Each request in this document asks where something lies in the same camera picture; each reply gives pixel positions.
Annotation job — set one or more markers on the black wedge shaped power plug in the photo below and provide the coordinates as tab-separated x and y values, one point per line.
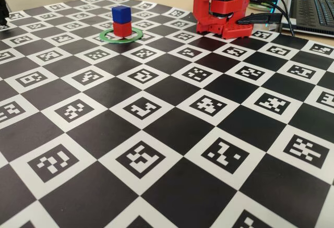
261	18

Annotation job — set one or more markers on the silver laptop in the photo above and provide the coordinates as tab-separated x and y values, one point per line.
313	11

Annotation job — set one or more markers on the red cube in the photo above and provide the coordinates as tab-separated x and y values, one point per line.
122	29

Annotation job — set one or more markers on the black object at mat edge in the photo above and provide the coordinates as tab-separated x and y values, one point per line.
3	9

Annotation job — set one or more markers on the red robot arm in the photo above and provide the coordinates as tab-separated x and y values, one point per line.
206	16

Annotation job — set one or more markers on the blue cube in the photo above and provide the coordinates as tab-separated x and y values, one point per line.
121	14

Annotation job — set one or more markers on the black white marker checkerboard mat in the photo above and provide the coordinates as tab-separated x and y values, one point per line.
182	186

